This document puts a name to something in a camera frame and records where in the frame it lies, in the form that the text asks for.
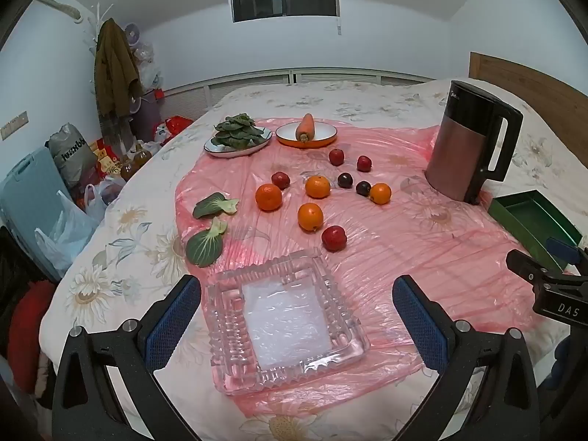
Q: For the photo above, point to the white coat rack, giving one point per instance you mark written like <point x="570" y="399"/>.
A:
<point x="99" y="14"/>

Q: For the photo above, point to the white plate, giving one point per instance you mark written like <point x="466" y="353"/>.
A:
<point x="216" y="148"/>

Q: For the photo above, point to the brown bottles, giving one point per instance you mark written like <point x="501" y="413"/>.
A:
<point x="135" y="161"/>

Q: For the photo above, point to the olive green coat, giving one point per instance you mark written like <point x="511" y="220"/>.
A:
<point x="112" y="69"/>

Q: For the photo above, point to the pile of green leaves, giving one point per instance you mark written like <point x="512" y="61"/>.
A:
<point x="239" y="131"/>

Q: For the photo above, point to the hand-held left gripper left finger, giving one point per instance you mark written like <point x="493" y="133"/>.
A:
<point x="177" y="317"/>

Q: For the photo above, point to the clear glass tray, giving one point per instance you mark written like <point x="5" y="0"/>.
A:
<point x="285" y="321"/>

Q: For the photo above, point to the brown and black kettle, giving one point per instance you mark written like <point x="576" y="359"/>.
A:
<point x="455" y="147"/>

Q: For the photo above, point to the blue storage box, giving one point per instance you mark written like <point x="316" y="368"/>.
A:
<point x="27" y="193"/>

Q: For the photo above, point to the floral white blanket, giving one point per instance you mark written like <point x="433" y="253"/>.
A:
<point x="138" y="220"/>

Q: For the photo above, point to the purple bin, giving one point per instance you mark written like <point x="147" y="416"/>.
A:
<point x="147" y="115"/>

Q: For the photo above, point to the hanging clear plastic bags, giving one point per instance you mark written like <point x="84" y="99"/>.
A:
<point x="149" y="64"/>

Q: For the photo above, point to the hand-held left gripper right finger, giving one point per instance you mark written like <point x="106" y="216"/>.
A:
<point x="420" y="321"/>

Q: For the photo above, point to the dark purple plum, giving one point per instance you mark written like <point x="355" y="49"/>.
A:
<point x="363" y="188"/>
<point x="345" y="180"/>

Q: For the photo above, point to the orange rimmed plate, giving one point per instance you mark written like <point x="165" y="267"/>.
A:
<point x="328" y="135"/>

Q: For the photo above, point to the red plum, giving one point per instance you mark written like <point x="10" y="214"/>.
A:
<point x="364" y="163"/>
<point x="333" y="238"/>
<point x="280" y="180"/>
<point x="336" y="156"/>

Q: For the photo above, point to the wall switch plate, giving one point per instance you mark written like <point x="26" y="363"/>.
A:
<point x="14" y="125"/>

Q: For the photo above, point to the grey printed bag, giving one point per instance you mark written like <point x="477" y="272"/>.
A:
<point x="69" y="151"/>

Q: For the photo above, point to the orange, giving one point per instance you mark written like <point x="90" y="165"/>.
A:
<point x="310" y="217"/>
<point x="268" y="196"/>
<point x="380" y="193"/>
<point x="318" y="186"/>

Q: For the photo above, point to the carrot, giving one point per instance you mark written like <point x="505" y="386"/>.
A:
<point x="305" y="127"/>

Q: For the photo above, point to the red gift boxes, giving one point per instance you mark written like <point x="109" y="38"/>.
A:
<point x="105" y="158"/>

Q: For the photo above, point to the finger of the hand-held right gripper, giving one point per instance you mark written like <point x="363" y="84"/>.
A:
<point x="562" y="249"/>
<point x="523" y="264"/>

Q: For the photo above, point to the green metal tray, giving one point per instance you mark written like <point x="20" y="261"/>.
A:
<point x="528" y="213"/>

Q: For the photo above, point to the red plastic bag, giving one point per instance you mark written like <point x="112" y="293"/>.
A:
<point x="177" y="126"/>

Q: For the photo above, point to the bok choy leaf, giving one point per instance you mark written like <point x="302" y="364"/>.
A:
<point x="216" y="206"/>
<point x="204" y="246"/>

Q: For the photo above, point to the wooden headboard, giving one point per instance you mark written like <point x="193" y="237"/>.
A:
<point x="528" y="82"/>

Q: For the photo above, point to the red cloth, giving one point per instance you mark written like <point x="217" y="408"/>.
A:
<point x="30" y="330"/>

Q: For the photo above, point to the white slatted radiator cover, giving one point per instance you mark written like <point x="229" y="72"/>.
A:
<point x="193" y="101"/>

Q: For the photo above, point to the white plastic bag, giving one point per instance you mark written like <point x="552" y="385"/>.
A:
<point x="99" y="197"/>
<point x="64" y="239"/>

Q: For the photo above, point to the pink plastic sheet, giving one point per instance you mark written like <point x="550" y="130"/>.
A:
<point x="413" y="239"/>

